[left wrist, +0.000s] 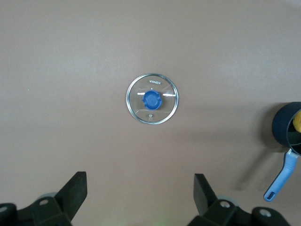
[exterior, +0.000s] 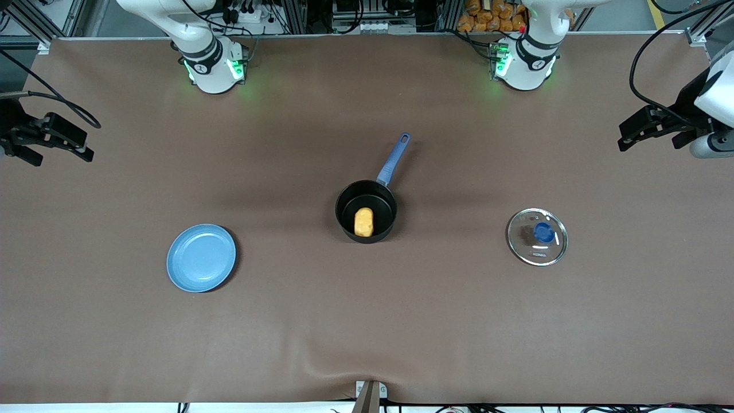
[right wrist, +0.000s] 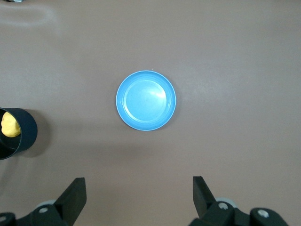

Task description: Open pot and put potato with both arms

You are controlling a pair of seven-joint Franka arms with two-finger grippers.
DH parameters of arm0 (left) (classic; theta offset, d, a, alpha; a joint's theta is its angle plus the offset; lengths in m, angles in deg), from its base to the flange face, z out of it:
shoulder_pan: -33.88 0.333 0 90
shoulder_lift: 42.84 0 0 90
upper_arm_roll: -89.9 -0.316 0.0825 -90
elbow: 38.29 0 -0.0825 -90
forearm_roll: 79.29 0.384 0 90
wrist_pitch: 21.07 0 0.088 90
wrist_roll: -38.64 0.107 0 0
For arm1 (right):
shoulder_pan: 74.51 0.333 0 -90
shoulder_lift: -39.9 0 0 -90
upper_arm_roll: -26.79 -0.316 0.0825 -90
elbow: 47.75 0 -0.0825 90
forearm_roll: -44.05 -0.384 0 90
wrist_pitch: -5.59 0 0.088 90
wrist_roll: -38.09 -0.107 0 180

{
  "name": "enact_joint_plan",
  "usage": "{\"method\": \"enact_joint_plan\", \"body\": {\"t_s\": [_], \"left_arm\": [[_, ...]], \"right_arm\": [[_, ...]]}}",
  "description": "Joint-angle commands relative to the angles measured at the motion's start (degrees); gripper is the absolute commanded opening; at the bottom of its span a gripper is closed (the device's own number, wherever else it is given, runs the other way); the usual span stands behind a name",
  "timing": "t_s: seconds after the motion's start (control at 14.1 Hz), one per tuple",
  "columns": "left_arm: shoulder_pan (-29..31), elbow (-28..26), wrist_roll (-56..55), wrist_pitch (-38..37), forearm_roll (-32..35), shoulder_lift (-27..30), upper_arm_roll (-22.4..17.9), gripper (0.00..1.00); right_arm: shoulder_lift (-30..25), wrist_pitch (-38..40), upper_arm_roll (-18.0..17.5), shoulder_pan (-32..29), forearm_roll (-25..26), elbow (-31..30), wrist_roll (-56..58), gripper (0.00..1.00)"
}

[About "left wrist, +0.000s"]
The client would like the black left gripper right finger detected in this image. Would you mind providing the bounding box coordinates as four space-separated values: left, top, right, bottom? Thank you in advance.
188 173 291 226

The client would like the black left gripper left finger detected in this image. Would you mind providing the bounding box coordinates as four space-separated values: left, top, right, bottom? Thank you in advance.
0 171 87 226

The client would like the glass lid with blue knob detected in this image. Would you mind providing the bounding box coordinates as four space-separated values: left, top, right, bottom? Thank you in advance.
126 73 179 125

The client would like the yellow potato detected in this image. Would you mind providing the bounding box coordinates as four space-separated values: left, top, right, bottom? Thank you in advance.
293 110 301 134

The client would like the dark pot with blue handle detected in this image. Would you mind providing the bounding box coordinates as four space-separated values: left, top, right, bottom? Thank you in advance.
263 101 301 202

